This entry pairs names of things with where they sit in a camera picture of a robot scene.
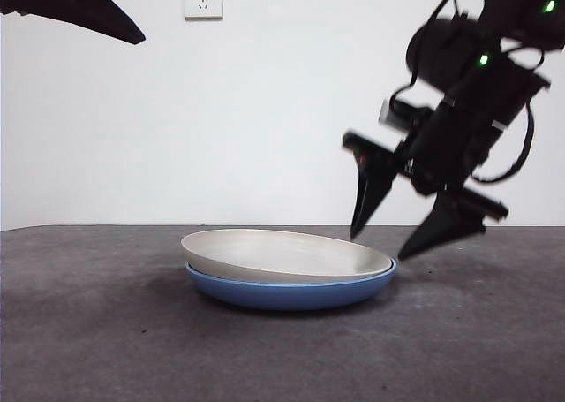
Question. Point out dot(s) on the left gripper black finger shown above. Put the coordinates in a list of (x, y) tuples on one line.
[(75, 4)]

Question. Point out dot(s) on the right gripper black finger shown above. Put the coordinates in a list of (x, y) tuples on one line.
[(375, 176), (446, 225)]

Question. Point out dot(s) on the white plate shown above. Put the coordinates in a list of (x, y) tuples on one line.
[(273, 252)]

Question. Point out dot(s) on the blue plate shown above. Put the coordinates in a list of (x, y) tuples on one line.
[(287, 296)]

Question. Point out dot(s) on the pale grey right wrist camera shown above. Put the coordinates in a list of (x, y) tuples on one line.
[(387, 112)]

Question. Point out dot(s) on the white wall socket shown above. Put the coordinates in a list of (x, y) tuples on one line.
[(204, 0)]

